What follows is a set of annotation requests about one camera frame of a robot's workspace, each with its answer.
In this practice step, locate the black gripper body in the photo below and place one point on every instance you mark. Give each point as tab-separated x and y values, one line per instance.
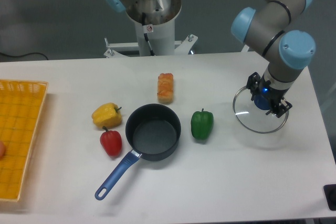
266	95

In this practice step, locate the yellow woven basket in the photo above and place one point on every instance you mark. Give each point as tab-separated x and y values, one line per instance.
22	102

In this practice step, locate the dark saucepan with blue handle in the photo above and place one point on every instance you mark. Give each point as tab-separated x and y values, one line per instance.
153	131

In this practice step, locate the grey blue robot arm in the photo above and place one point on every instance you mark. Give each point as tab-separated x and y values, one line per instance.
287	53

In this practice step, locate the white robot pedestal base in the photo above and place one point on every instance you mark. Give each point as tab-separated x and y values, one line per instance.
154	22

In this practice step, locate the glass lid with blue knob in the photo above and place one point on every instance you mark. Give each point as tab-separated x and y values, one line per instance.
251	117

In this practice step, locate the black device at table edge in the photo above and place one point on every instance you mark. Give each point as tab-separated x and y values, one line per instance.
330	195

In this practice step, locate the yellow bell pepper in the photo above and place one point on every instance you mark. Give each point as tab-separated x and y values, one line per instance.
107	115

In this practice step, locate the green bell pepper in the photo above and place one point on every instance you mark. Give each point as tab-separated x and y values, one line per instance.
202	124

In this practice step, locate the red bell pepper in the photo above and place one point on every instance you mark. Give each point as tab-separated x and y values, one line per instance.
111	141

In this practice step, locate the orange bread loaf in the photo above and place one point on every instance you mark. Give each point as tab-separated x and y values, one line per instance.
165	91

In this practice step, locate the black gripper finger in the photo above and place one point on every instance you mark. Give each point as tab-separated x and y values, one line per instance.
278	107
253	85

